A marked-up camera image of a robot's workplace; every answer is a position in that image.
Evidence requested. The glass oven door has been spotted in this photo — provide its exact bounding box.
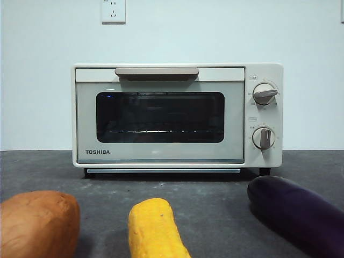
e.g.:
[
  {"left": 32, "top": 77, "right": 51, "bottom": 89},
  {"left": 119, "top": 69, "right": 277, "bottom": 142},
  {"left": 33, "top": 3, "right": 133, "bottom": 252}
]
[{"left": 75, "top": 67, "right": 246, "bottom": 164}]

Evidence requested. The yellow corn cob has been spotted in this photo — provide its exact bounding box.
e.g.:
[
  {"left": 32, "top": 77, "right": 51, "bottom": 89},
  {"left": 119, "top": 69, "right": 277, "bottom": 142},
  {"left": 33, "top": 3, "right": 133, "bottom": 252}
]
[{"left": 127, "top": 198, "right": 192, "bottom": 258}]

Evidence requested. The purple eggplant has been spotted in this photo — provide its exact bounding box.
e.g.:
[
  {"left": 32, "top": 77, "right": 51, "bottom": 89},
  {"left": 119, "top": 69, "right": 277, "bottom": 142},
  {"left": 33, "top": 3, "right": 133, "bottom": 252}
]
[{"left": 247, "top": 176, "right": 344, "bottom": 258}]

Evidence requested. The brown sweet potato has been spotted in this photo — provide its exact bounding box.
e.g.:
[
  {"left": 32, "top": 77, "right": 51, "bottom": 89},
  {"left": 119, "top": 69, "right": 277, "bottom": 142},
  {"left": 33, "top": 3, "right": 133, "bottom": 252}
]
[{"left": 0, "top": 190, "right": 81, "bottom": 258}]

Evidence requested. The small cream timer knob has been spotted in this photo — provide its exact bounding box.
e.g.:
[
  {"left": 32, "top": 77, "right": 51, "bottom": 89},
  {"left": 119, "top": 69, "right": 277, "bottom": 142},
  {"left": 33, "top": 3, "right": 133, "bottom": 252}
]
[{"left": 252, "top": 126, "right": 276, "bottom": 151}]

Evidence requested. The beige oven door handle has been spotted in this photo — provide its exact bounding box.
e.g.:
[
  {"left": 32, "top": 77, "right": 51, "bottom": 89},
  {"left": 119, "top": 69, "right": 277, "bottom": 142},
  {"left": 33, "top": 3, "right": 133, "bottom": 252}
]
[{"left": 114, "top": 67, "right": 199, "bottom": 82}]

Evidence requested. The metal wire oven rack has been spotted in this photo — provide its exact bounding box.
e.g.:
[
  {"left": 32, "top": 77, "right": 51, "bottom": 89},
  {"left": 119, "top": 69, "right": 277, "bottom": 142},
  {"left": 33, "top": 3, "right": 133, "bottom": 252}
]
[{"left": 107, "top": 128, "right": 224, "bottom": 135}]

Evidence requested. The cream Toshiba toaster oven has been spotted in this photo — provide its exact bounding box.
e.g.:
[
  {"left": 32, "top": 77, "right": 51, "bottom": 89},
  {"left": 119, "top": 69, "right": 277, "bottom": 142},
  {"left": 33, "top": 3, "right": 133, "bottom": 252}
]
[{"left": 71, "top": 63, "right": 284, "bottom": 180}]

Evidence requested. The large cream temperature knob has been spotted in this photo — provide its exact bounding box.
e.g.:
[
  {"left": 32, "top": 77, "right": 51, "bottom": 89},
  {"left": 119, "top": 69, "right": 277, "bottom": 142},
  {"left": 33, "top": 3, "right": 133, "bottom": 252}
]
[{"left": 253, "top": 82, "right": 279, "bottom": 106}]

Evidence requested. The white wall socket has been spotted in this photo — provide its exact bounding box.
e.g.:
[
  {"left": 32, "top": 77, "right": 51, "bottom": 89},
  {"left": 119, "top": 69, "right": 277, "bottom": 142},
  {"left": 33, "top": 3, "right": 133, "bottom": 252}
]
[{"left": 101, "top": 0, "right": 126, "bottom": 25}]

